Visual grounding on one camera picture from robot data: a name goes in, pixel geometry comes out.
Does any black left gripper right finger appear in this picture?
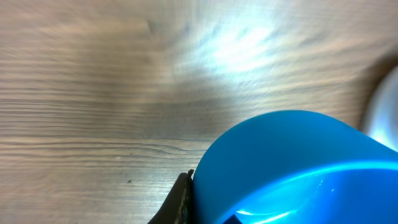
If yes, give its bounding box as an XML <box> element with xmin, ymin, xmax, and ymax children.
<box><xmin>223</xmin><ymin>215</ymin><xmax>243</xmax><ymax>224</ymax></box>

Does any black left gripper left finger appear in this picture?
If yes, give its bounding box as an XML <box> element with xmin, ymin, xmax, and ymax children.
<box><xmin>148</xmin><ymin>169</ymin><xmax>194</xmax><ymax>224</ymax></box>

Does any teal blue bowl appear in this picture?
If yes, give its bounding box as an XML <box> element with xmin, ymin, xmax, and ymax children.
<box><xmin>361</xmin><ymin>67</ymin><xmax>397</xmax><ymax>151</ymax></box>

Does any blue plastic measuring scoop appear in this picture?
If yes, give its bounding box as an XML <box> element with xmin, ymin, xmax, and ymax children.
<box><xmin>193</xmin><ymin>110</ymin><xmax>397</xmax><ymax>223</ymax></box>

